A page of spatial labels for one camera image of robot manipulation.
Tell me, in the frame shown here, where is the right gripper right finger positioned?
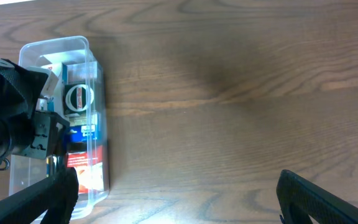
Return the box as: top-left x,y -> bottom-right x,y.
276,169 -> 358,224

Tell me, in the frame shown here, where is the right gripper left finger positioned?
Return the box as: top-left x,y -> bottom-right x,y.
0,167 -> 79,223

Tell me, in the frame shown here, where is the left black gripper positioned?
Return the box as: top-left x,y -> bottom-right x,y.
0,58 -> 69,161

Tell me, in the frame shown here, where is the red Panadol box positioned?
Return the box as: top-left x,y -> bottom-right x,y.
67,146 -> 105,194

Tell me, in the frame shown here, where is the green round-logo box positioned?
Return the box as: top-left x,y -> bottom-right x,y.
63,82 -> 96,116

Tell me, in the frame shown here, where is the white Panadol box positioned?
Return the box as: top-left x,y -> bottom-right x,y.
27,63 -> 63,113

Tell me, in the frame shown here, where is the clear plastic container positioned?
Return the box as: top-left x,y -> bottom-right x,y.
19,35 -> 109,220

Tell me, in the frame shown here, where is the blue tall box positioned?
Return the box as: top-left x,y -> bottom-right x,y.
63,62 -> 100,142

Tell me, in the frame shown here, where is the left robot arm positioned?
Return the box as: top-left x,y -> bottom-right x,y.
0,58 -> 70,170

